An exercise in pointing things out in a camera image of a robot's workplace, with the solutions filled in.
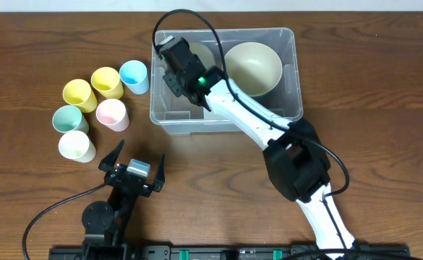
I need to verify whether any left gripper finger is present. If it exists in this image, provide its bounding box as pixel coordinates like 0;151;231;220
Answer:
153;155;165;192
98;140;124;172

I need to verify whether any white small bowl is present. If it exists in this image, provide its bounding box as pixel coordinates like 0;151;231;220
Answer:
189;42;215;69

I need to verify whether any large beige bowl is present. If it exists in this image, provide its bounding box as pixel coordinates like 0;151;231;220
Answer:
224;42;283;98

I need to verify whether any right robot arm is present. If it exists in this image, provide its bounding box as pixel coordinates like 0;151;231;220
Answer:
155;37;355;259

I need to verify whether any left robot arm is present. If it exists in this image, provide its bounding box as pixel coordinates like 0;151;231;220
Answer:
82;141;165;246

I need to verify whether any white label in container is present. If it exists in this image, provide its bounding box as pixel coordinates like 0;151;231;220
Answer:
203;108;228;122

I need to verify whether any clear plastic storage container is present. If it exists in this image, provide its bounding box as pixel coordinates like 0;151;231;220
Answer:
150;27;304;135

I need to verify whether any cream white plastic cup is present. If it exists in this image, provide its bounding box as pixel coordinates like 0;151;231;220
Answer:
58;131;96;163

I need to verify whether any pink plastic cup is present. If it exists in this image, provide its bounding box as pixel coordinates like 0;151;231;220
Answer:
95;99;129;132

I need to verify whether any light blue plastic cup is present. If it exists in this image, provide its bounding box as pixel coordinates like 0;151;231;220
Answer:
119;60;150;95

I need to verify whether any mint green plastic cup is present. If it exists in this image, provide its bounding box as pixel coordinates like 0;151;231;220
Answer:
52;105;89;134

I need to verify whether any yellow plastic cup left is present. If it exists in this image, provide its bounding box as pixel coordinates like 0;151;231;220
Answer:
62;79;98;113

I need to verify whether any yellow plastic cup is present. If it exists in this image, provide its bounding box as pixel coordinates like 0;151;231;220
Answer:
62;79;98;113
90;66;124;99

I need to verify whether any yellow plastic cup upper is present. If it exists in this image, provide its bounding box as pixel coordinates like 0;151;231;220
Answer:
90;66;124;99

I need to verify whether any left black cable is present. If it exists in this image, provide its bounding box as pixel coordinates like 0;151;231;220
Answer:
22;182;109;260

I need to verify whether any black cable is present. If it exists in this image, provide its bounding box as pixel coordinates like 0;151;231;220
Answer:
22;182;109;260
152;9;351;198

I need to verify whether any right black cable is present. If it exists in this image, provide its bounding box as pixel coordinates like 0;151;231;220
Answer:
152;9;351;198

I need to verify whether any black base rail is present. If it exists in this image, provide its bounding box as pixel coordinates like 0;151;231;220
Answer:
48;244;412;260

